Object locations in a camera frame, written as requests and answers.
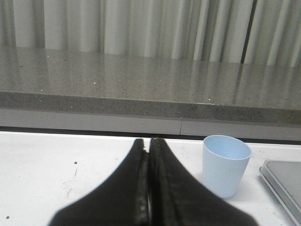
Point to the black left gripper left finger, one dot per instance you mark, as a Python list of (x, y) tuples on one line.
[(121, 200)]

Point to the light blue plastic cup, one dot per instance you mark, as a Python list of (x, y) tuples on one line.
[(224, 162)]

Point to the grey stone counter ledge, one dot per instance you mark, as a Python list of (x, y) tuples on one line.
[(93, 83)]

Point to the silver electronic kitchen scale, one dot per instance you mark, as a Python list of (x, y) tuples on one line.
[(284, 180)]

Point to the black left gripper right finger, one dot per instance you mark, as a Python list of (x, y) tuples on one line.
[(178, 199)]

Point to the white pleated curtain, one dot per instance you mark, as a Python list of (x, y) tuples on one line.
[(265, 32)]

